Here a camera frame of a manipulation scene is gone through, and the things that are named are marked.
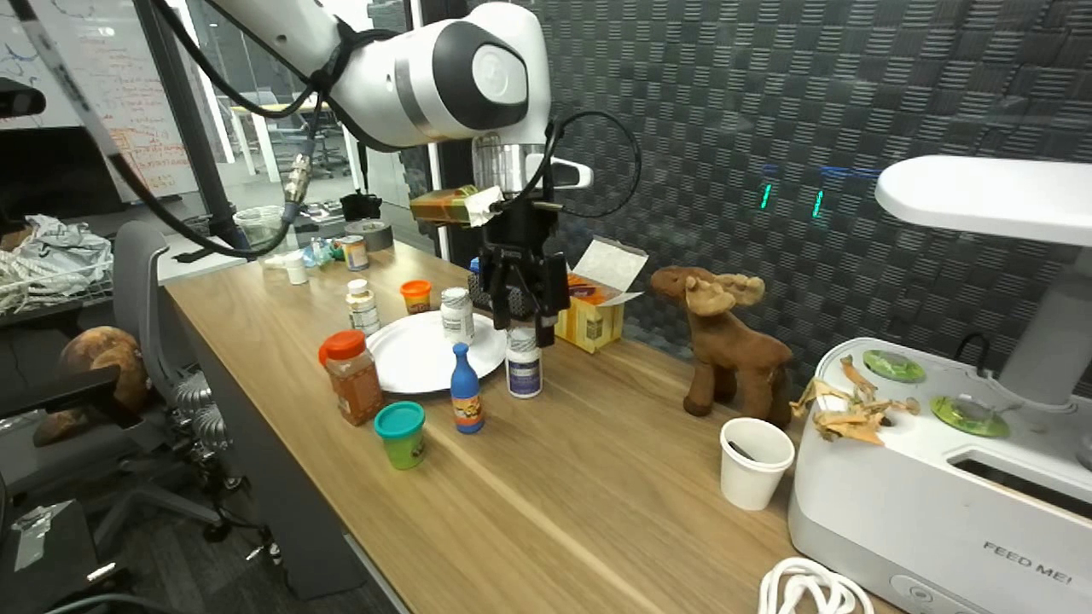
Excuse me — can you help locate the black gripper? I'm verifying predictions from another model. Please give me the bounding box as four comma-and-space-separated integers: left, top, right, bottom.
479, 202, 571, 347

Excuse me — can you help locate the white pill bottle blue label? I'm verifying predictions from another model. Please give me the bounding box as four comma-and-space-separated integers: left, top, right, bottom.
504, 323, 542, 399

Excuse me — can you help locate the blue toy bottle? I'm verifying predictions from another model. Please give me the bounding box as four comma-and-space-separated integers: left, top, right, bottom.
451, 340, 485, 432

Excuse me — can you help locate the white pill bottle green label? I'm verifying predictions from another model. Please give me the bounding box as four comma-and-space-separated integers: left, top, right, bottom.
345, 281, 380, 334

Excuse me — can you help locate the spice jar orange lid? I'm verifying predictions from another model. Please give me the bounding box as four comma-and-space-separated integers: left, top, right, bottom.
317, 328, 382, 426

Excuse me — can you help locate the white pill bottle back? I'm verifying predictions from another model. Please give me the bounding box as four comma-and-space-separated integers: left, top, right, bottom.
441, 285, 473, 340

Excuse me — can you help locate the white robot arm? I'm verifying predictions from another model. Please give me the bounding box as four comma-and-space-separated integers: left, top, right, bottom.
212, 0, 571, 347

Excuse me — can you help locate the white paper plate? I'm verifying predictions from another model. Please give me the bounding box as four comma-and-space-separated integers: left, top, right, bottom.
367, 311, 504, 396

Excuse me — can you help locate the brown moose plushie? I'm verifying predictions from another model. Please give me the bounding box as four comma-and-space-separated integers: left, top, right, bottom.
650, 265, 793, 426

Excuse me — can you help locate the yellow cardboard box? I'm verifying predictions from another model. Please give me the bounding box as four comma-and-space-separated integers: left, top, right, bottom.
557, 234, 648, 353

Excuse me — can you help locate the yellow tub orange lid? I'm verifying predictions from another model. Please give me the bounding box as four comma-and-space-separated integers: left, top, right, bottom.
399, 281, 432, 313

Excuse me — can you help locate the green tub teal lid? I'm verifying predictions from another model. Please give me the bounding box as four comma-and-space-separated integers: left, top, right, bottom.
371, 399, 425, 469

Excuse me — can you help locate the white paper cup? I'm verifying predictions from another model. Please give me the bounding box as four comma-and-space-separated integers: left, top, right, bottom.
721, 417, 794, 513

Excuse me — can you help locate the white coiled cable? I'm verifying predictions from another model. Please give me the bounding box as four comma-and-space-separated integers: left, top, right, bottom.
755, 552, 878, 614

